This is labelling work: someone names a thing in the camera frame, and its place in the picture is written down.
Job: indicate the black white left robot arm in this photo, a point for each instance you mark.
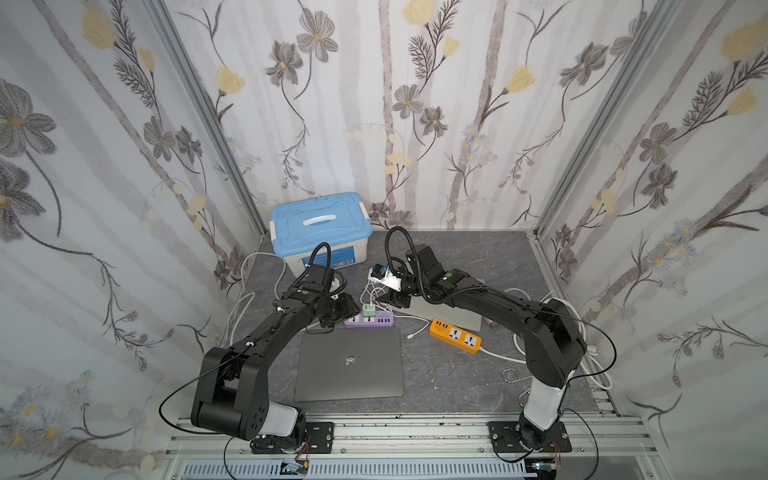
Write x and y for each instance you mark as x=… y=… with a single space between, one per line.
x=232 y=390

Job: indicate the silver apple laptop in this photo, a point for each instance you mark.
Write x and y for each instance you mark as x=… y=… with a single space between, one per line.
x=461 y=318

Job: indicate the blue lid storage box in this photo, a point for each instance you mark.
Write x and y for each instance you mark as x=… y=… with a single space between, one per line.
x=341 y=220

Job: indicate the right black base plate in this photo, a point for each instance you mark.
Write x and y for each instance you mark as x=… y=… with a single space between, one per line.
x=509 y=437

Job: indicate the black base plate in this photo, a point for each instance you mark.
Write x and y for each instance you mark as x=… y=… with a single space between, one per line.
x=318 y=437
x=509 y=437

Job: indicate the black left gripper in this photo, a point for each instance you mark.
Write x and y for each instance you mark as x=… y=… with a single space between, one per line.
x=346 y=308

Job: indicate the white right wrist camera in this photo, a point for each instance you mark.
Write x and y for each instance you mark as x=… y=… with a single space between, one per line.
x=382 y=275

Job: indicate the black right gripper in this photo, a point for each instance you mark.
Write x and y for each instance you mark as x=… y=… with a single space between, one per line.
x=399 y=294

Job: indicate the orange power strip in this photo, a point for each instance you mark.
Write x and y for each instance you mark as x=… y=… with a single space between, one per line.
x=455 y=337

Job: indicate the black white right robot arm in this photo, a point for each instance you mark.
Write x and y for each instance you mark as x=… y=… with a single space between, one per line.
x=553 y=344

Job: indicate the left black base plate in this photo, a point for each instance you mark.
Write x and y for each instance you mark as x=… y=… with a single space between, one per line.
x=318 y=437

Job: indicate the aluminium rail frame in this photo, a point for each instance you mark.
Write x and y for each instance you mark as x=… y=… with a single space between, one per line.
x=429 y=446

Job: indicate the dark grey laptop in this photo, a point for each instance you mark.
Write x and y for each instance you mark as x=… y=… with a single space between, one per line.
x=350 y=364

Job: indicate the purple power strip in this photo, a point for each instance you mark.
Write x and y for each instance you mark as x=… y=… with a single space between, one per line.
x=381 y=319

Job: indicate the green usb charger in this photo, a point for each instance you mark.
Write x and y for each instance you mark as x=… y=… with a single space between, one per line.
x=368 y=310

